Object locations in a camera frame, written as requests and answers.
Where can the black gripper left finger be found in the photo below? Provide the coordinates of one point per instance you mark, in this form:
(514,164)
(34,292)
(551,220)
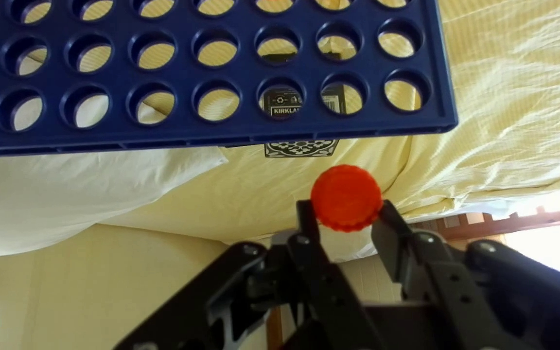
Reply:
(333,306)

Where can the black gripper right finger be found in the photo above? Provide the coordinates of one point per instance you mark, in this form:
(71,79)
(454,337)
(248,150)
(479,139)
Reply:
(442,306)

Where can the orange game chip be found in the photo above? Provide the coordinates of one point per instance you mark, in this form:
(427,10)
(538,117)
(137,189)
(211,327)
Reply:
(347,199)

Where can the white pillow near gameboard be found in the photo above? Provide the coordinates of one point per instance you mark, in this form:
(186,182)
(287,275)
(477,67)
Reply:
(48,199)

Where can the blue connect four gameboard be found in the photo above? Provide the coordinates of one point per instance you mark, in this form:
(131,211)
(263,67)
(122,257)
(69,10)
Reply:
(246,77)

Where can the black patterned cube box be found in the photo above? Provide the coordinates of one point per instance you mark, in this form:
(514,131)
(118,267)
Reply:
(300,149)

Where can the yellow striped bed sheet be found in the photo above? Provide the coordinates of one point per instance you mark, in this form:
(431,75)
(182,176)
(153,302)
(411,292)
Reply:
(507,73)

